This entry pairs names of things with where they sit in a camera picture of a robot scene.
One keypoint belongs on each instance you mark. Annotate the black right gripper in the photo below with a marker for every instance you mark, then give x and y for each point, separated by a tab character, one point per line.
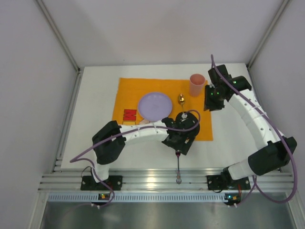
212	102

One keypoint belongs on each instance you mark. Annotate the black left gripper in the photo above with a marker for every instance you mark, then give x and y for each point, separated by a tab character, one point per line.
182	145

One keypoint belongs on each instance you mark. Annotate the pink plastic cup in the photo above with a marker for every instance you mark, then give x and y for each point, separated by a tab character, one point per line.
196	84

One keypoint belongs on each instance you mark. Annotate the gold spoon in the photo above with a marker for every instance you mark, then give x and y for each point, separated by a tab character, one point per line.
181	101

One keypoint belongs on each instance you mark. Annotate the iridescent purple fork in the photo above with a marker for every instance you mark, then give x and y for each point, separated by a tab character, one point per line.
178	176

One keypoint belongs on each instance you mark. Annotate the lavender plastic plate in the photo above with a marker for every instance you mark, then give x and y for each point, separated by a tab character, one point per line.
155	106

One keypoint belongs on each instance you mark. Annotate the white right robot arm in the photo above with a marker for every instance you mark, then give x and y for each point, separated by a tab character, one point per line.
271	145

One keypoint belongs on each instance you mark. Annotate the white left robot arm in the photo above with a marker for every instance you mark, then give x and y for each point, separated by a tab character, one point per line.
110	141

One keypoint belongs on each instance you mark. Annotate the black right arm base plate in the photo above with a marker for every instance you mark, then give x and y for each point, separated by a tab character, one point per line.
218	183

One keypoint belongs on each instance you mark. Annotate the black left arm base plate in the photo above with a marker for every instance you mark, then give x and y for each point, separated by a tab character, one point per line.
88	183

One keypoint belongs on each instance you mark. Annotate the right corner aluminium post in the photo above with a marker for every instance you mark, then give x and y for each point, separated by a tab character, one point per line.
268	32

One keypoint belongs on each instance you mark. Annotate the corner aluminium post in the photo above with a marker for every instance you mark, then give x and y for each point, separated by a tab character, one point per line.
268	32
55	30

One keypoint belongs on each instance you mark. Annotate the left corner aluminium post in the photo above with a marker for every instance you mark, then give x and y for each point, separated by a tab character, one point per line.
55	30

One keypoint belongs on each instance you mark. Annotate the aluminium rail frame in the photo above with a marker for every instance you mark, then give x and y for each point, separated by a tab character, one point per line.
157	180

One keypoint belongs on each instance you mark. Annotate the perforated metal cable tray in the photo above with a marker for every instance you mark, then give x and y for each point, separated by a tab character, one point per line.
144	197

